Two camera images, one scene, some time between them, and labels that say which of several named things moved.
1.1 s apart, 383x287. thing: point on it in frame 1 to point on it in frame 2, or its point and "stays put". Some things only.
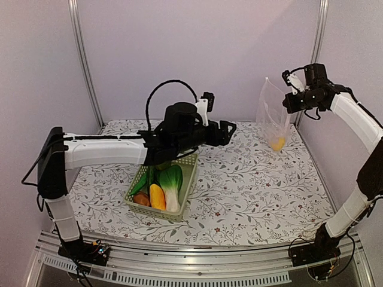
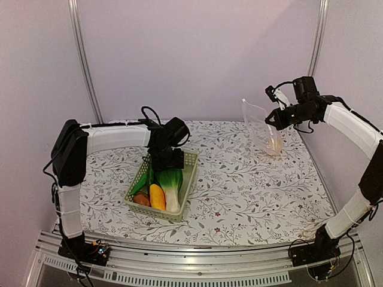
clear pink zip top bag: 272,116 to 268,138
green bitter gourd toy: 139,184 stays put
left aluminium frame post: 74,17 stays put
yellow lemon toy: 278,146 stays put
